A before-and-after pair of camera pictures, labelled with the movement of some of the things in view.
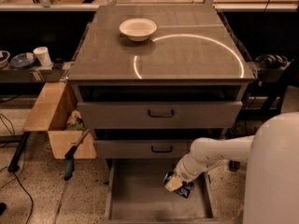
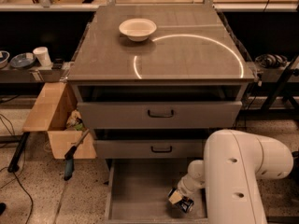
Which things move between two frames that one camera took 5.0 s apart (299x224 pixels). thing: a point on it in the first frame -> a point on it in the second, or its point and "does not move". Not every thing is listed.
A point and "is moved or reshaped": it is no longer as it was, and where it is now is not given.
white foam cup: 43,55 does not move
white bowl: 137,30 does not move
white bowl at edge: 5,57 does not move
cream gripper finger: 173,184 -> 175,197
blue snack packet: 185,190 is moved or reshaped
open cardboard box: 50,113 does not move
